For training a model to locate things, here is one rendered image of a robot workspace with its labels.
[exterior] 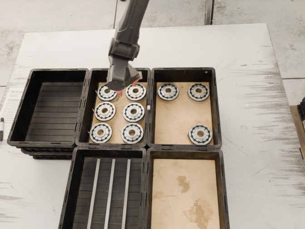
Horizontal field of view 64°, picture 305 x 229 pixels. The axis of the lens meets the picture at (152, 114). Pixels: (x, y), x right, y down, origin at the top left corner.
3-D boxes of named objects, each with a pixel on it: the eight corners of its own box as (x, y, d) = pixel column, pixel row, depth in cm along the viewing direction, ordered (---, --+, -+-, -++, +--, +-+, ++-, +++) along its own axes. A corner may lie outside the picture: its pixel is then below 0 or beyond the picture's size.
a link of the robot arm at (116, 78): (140, 42, 74) (112, 34, 72) (138, 72, 69) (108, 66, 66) (130, 65, 84) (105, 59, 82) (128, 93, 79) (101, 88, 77)
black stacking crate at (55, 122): (42, 82, 131) (31, 69, 121) (95, 82, 129) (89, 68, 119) (21, 153, 113) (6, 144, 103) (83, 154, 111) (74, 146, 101)
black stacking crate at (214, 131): (153, 82, 127) (151, 68, 116) (210, 82, 124) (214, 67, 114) (149, 156, 109) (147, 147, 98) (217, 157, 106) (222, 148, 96)
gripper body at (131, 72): (139, 75, 89) (137, 62, 82) (117, 92, 86) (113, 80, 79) (128, 65, 91) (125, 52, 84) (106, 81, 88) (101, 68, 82)
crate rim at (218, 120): (151, 70, 118) (151, 67, 116) (214, 70, 116) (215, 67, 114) (147, 149, 100) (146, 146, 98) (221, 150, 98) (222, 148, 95)
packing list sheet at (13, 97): (7, 87, 145) (6, 87, 145) (44, 87, 144) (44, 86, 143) (-11, 139, 130) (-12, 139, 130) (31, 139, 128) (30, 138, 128)
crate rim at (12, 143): (33, 71, 123) (30, 68, 121) (91, 71, 121) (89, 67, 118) (8, 146, 105) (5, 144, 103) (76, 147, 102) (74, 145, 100)
